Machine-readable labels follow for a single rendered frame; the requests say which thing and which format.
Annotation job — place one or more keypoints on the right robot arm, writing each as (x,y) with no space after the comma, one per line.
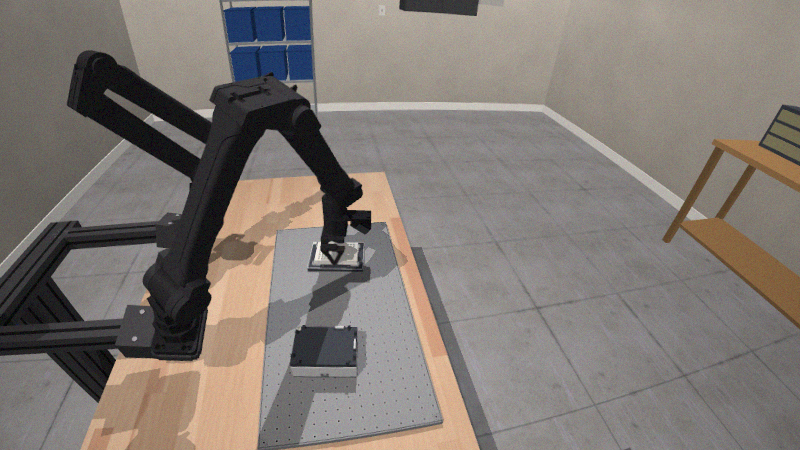
(237,125)

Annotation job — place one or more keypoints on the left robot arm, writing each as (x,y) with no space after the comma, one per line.
(96,73)

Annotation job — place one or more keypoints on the white well plate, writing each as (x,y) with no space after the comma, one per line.
(350,255)

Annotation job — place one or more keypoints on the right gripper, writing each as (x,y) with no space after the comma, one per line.
(327,236)

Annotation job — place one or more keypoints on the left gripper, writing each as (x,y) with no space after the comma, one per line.
(294,87)

